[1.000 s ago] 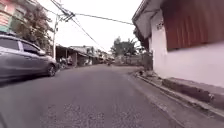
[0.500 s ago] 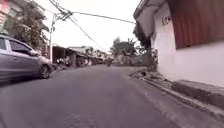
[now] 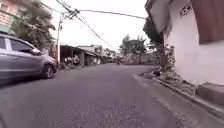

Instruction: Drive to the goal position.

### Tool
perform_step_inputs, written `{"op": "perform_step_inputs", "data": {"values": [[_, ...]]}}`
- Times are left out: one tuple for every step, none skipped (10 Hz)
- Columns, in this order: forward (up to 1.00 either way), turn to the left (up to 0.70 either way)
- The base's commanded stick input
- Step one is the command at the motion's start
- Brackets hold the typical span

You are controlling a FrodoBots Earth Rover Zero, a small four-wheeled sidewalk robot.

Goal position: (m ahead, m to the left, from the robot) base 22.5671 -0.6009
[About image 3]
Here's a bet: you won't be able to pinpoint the grey car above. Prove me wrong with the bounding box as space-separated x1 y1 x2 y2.
0 33 59 81

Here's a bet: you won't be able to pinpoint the utility pole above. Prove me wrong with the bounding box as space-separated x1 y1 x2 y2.
55 13 64 64

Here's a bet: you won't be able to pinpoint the concrete kerb strip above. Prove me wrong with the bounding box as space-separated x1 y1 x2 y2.
133 68 224 122

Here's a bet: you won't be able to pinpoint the colourful building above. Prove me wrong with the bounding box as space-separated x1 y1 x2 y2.
0 0 21 35

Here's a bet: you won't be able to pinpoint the overhead wires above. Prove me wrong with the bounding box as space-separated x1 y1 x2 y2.
54 0 148 51

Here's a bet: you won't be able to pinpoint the white building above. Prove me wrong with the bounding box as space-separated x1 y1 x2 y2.
144 0 224 86

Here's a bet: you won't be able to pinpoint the trees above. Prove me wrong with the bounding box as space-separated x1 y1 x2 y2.
119 33 148 57

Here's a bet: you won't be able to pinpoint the shed with dark roof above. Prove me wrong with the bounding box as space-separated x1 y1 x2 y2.
59 44 101 68

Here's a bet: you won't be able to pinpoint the grey asphalt road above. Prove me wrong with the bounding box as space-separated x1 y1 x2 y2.
0 63 224 128

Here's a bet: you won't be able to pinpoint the tree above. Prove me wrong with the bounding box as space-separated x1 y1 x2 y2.
11 0 57 54

